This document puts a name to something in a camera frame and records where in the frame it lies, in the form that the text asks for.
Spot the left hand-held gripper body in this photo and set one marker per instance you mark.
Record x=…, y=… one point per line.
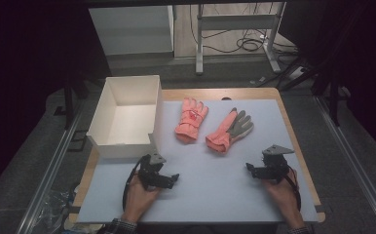
x=148, y=170

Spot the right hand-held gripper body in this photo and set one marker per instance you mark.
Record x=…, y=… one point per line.
x=276, y=165

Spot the white box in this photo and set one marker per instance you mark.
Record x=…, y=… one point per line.
x=129, y=125

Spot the pink glove with grey palm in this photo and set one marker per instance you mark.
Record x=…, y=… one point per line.
x=223, y=131

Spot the pink winter glove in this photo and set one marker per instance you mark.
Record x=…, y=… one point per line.
x=189, y=122

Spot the person's left hand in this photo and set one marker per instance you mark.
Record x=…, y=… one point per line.
x=138, y=201

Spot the person's right hand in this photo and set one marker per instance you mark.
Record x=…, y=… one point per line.
x=286, y=200

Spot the pale blue table mat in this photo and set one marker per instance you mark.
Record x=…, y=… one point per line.
x=208, y=188

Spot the black tape strip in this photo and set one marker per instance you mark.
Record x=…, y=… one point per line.
x=75, y=209
x=320, y=208

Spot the black table grommet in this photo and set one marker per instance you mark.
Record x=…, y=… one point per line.
x=227, y=98

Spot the black metal stand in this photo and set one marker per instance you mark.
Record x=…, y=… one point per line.
x=333, y=104
x=68, y=104

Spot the white power strip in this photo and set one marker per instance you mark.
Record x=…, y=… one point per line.
x=297, y=73

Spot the clear plastic bag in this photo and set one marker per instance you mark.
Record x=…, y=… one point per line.
x=54, y=209

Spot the dark curtain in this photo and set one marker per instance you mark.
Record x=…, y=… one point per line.
x=30, y=65
x=355, y=48

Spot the white cabinet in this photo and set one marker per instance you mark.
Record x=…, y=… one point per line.
x=134, y=29

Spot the black floor bracket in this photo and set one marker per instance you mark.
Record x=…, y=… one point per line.
x=78, y=140

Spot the aluminium floor rail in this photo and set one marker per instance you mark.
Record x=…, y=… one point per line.
x=355, y=162
x=51, y=169

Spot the white metal desk frame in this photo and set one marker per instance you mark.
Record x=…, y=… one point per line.
x=238, y=22

